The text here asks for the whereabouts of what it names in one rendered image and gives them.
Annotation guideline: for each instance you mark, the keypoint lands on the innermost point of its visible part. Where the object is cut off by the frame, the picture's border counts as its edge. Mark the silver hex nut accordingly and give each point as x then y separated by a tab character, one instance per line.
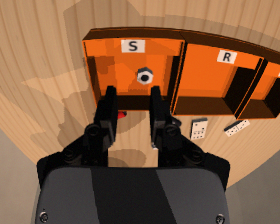
144	75

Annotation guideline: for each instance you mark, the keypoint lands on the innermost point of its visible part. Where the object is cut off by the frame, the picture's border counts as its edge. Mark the orange three-compartment bin rack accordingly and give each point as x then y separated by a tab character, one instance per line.
214	81

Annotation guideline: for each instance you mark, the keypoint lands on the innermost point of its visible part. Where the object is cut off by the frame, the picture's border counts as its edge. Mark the black battery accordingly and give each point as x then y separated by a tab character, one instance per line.
176	121

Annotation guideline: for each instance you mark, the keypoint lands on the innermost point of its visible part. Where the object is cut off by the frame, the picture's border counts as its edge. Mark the red aa battery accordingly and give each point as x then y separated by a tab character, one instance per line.
121	114

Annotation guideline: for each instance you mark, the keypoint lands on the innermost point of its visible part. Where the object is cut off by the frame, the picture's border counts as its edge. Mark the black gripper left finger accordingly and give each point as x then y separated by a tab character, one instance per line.
91	148

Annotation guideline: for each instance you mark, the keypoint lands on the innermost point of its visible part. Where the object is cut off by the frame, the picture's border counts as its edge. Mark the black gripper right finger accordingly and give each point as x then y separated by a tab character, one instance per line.
173	147

